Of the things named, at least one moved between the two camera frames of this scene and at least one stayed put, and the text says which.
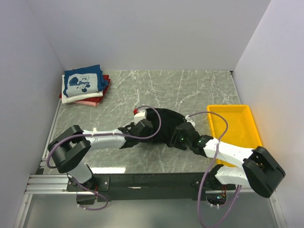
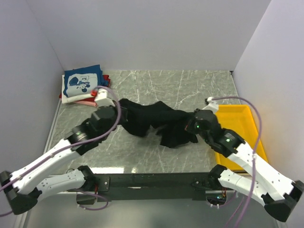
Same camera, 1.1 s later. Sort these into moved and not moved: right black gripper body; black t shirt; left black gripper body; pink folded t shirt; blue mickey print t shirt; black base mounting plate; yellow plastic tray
Moved: black t shirt; right black gripper body; left black gripper body
Not moved: pink folded t shirt; yellow plastic tray; blue mickey print t shirt; black base mounting plate
